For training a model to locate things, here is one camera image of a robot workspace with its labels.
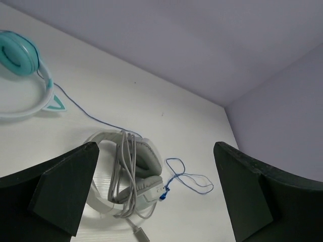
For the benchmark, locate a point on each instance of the white over-ear headphones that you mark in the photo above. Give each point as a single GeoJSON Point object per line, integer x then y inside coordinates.
{"type": "Point", "coordinates": [124, 211]}

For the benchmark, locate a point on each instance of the teal cat-ear headphones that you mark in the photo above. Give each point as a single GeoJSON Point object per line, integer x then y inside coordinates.
{"type": "Point", "coordinates": [21, 57]}

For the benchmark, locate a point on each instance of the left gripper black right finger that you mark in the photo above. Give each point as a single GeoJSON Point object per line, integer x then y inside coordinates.
{"type": "Point", "coordinates": [265, 203]}

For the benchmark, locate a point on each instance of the blue earbuds with cable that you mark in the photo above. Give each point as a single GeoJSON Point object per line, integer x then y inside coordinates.
{"type": "Point", "coordinates": [137, 167]}

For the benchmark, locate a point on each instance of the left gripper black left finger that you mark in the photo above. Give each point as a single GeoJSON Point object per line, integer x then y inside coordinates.
{"type": "Point", "coordinates": [48, 199]}

